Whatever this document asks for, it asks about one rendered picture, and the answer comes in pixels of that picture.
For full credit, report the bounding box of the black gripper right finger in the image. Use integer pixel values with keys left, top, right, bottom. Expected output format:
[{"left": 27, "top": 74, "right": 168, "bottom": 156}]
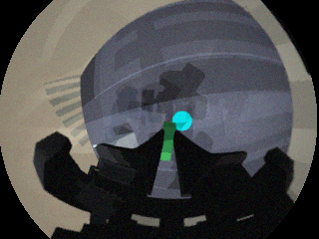
[{"left": 172, "top": 131, "right": 247, "bottom": 198}]

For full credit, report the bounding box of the cyan circle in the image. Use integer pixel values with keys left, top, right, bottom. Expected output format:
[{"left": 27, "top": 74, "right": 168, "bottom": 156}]
[{"left": 171, "top": 111, "right": 192, "bottom": 131}]

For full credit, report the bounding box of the green post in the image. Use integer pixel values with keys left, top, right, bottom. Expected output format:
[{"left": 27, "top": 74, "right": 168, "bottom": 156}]
[{"left": 160, "top": 122, "right": 176, "bottom": 160}]

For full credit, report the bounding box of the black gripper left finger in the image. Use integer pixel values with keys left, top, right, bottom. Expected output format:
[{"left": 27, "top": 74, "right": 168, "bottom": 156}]
[{"left": 96, "top": 128, "right": 164, "bottom": 195}]

